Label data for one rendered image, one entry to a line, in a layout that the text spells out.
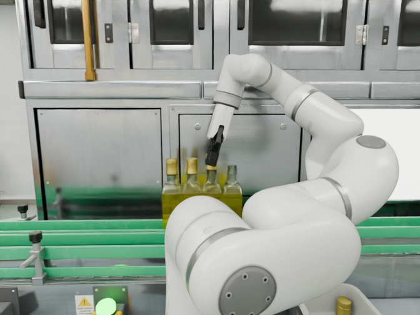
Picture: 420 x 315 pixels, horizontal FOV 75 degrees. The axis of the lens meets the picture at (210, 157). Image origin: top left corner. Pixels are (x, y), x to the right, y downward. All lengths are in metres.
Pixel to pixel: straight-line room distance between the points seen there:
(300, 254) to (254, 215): 0.10
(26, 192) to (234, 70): 4.28
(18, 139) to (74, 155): 3.65
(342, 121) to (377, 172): 0.16
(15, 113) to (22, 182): 0.97
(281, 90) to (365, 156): 0.36
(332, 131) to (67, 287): 0.71
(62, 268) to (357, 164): 0.70
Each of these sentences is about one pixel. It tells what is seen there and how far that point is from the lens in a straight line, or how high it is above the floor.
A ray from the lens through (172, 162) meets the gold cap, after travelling 0.78.
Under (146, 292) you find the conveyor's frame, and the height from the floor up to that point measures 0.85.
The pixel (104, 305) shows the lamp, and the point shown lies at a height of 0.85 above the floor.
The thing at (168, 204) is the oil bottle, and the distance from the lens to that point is 0.80.
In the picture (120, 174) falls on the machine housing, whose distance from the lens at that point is 1.01.
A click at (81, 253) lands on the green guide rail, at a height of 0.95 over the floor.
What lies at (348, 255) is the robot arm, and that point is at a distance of 0.34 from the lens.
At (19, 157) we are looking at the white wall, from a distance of 4.71.
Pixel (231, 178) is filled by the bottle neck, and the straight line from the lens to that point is 0.79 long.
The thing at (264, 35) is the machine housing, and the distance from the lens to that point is 1.01.
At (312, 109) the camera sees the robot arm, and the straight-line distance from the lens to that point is 0.61.
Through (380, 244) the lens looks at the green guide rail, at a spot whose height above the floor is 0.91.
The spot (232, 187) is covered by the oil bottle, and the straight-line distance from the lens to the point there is 0.78.
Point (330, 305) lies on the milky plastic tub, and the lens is 0.89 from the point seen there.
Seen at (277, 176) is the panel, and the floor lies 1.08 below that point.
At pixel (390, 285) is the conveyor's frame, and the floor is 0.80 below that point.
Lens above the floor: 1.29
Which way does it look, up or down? 9 degrees down
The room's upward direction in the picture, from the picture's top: straight up
